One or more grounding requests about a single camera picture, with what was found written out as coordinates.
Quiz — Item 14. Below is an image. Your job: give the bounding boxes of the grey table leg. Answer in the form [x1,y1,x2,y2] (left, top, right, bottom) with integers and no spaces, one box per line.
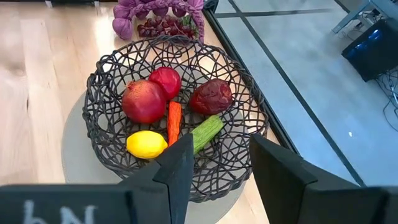
[331,0,398,34]

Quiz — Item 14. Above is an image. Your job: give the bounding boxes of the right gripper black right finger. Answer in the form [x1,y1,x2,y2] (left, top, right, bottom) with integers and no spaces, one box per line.
[249,133,398,224]

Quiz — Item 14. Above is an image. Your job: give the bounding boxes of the red pomegranate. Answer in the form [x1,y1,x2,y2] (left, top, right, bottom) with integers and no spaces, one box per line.
[121,79,167,125]

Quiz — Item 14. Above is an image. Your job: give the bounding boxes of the grey round placemat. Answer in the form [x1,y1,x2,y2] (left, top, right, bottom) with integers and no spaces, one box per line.
[61,90,249,224]

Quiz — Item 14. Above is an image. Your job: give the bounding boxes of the green ridged gourd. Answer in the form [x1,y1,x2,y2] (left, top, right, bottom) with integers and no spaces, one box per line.
[190,114,224,156]

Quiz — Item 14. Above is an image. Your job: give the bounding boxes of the purple onion braid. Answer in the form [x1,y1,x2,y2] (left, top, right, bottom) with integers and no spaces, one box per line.
[111,0,206,43]

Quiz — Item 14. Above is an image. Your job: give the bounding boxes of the orange carrot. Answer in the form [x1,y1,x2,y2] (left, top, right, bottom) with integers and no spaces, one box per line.
[167,101,182,147]

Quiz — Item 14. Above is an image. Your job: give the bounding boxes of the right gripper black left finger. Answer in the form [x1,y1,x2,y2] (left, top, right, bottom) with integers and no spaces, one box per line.
[0,133,195,224]

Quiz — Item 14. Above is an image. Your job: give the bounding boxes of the glossy red round fruit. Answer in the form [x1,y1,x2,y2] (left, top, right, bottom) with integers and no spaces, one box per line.
[148,66,182,101]

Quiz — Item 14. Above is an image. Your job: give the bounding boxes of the black floor cables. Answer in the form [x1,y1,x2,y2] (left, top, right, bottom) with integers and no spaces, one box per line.
[374,68,398,121]

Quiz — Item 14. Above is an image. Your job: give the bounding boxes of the black aluminium table frame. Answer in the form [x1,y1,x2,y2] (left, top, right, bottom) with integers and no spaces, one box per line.
[0,0,301,156]

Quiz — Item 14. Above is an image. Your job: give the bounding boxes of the dark woven wire basket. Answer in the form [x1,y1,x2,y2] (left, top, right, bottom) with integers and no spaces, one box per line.
[82,34,270,203]

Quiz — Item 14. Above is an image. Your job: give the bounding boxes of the yellow lemon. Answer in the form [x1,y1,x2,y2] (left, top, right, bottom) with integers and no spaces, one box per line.
[126,130,169,160]

